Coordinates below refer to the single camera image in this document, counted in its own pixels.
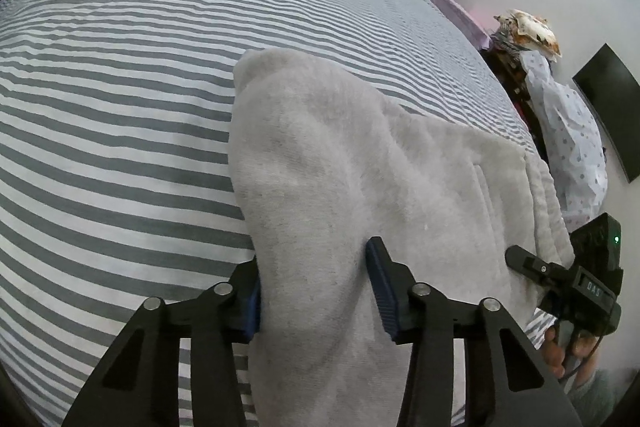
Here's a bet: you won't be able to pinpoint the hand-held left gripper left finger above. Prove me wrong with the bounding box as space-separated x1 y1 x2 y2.
62 256 263 427

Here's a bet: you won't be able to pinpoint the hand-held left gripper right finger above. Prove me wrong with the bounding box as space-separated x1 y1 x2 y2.
364 236 583 427

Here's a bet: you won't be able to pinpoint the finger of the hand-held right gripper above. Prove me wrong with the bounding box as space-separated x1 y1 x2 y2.
505 244 563 289

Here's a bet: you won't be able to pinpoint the white fleece pants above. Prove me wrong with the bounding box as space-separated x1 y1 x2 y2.
227 48 576 427

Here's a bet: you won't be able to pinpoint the person's right forearm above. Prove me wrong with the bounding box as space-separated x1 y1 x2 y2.
562 364 633 427

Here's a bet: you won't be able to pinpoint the person's right hand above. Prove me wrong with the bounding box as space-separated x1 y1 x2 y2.
541 323 601 380

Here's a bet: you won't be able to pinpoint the white dotted cloth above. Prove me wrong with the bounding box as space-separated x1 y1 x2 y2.
517 51 609 228

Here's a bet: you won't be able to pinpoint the grey striped bed sheet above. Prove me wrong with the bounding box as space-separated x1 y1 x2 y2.
0 0 551 427

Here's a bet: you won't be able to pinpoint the floral print pillow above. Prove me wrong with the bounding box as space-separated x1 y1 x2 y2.
497 8 562 58

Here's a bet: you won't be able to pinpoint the purple cloth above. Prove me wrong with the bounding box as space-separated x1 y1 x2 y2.
422 0 493 54

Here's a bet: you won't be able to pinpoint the black wall television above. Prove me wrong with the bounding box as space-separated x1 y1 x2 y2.
571 43 640 184

